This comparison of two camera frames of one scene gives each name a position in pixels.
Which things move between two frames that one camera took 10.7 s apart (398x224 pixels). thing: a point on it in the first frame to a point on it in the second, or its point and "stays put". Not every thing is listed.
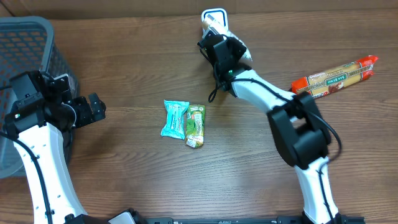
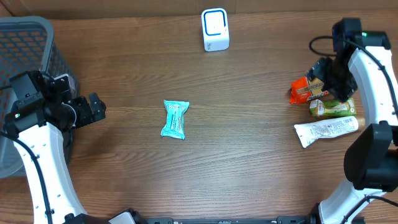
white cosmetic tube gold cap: x=209 y=26 to x=308 y=132
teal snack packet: x=175 y=124 stays put
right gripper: x=240 y=48 to x=342 y=93
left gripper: x=89 y=117 stays put
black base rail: x=286 y=219 stays put
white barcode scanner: x=217 y=18 stays put
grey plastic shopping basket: x=27 y=43 stays put
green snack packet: x=195 y=126 to x=319 y=107
